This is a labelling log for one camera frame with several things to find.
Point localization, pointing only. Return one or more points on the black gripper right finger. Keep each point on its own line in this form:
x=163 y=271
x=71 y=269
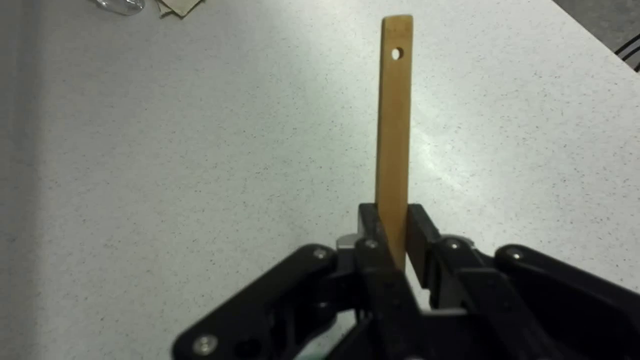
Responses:
x=507 y=301

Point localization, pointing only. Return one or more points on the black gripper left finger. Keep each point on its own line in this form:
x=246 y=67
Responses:
x=373 y=292

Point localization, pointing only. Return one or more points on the beige crumpled cloth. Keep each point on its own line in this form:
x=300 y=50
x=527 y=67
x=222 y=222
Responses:
x=180 y=6

